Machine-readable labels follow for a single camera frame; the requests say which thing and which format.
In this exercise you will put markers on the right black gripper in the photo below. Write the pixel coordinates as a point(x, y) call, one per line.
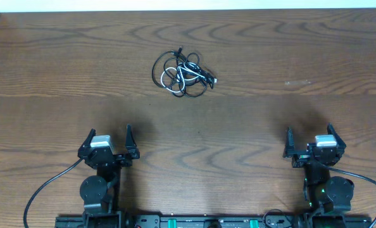
point(300, 152)

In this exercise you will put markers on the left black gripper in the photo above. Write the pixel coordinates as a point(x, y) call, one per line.
point(121, 155)

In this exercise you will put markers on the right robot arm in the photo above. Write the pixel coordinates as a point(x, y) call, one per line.
point(329, 197)

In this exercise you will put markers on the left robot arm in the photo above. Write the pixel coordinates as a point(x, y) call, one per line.
point(100, 192)

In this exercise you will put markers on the clear tape piece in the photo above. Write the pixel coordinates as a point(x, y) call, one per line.
point(297, 82)

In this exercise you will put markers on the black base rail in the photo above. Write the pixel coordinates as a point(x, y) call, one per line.
point(156, 221)

